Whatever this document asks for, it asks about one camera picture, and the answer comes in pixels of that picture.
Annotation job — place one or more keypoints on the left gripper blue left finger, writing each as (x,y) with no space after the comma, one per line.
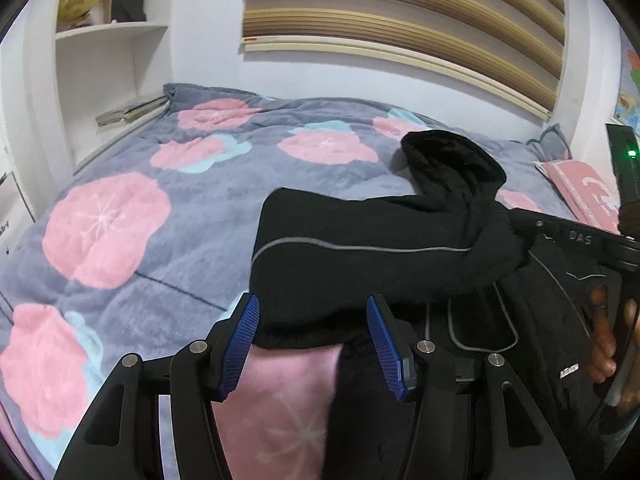
(230,340)

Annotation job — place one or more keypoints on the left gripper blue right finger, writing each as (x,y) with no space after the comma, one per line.
(391,339)

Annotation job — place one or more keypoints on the black hooded jacket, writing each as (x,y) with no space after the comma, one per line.
(501,326)

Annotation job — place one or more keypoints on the person's right hand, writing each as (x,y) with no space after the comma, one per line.
(601,365)

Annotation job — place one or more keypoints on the pink patterned pillow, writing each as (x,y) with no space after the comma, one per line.
(582,189)

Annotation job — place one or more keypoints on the grey pillow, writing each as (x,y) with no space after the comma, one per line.
(551,145)

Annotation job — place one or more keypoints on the grey floral bed quilt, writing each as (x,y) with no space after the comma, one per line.
(151,244)

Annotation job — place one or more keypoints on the books on lower shelf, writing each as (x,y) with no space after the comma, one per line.
(132,110)

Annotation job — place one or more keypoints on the striped wooden headboard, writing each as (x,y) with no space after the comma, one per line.
(510,48)

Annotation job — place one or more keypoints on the black tracker camera box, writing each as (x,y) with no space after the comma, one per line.
(624,150)

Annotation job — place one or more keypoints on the colourful wall map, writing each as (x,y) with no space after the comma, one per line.
(627,110)

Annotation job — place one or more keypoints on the white wall shelf unit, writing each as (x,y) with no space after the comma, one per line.
(56,82)

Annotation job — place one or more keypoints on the black picture frame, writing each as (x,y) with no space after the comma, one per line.
(125,11)

